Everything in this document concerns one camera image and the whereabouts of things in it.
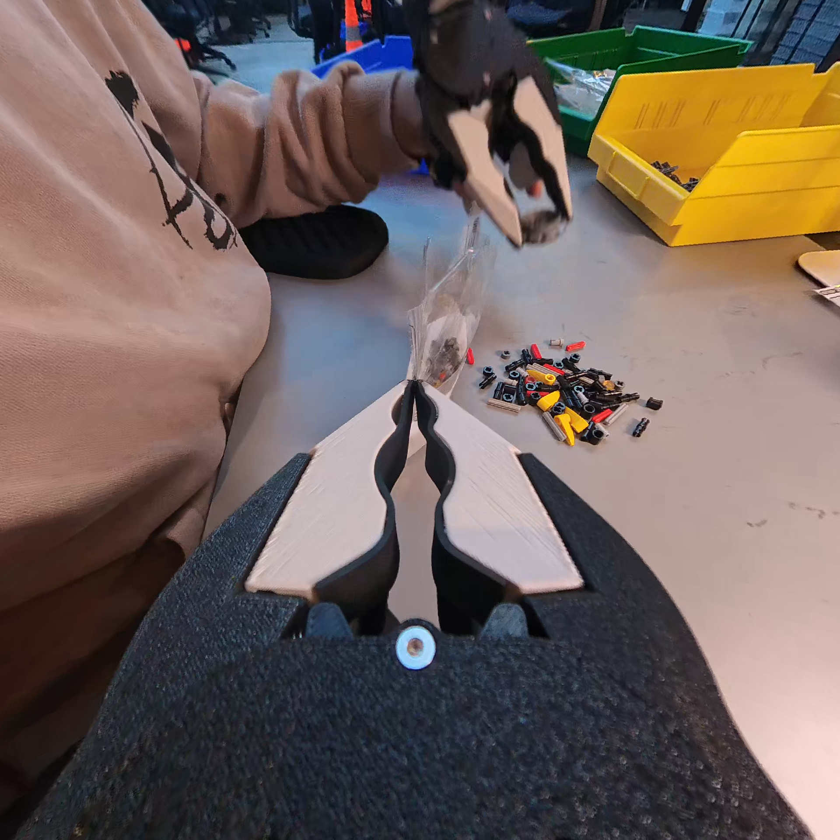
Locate clear plastic bag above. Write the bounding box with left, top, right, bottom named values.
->
left=403, top=214, right=490, bottom=396

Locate pile of mixed small plastic parts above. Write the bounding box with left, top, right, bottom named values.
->
left=472, top=338, right=666, bottom=448

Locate grey round plastic wheel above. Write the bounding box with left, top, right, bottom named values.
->
left=523, top=208, right=571, bottom=249

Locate blue storage bin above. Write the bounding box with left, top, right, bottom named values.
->
left=311, top=35, right=435, bottom=179

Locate heap of black connector pegs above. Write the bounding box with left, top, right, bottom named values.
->
left=651, top=159, right=702, bottom=194

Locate black armrest pad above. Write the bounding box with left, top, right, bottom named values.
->
left=238, top=203, right=392, bottom=282

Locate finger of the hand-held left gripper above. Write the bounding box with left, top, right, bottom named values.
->
left=443, top=105, right=529, bottom=250
left=506, top=74, right=576, bottom=221

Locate black office chair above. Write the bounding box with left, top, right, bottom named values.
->
left=142, top=0, right=240, bottom=74

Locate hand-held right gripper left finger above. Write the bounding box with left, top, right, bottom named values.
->
left=245, top=381, right=416, bottom=599

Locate person's left forearm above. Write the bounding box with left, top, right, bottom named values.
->
left=195, top=58, right=437, bottom=233

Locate clear bag of parts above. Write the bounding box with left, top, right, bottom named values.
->
left=544, top=58, right=619, bottom=122

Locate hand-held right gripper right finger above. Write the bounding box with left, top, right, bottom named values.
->
left=415, top=381, right=586, bottom=595

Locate yellow storage bin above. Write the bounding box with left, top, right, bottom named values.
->
left=586, top=62, right=840, bottom=249

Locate person's beige printed sweatshirt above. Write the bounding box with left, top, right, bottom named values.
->
left=0, top=0, right=279, bottom=795

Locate green storage bin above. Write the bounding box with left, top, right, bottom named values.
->
left=527, top=25, right=757, bottom=157

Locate grey desk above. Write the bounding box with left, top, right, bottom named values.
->
left=197, top=27, right=840, bottom=840

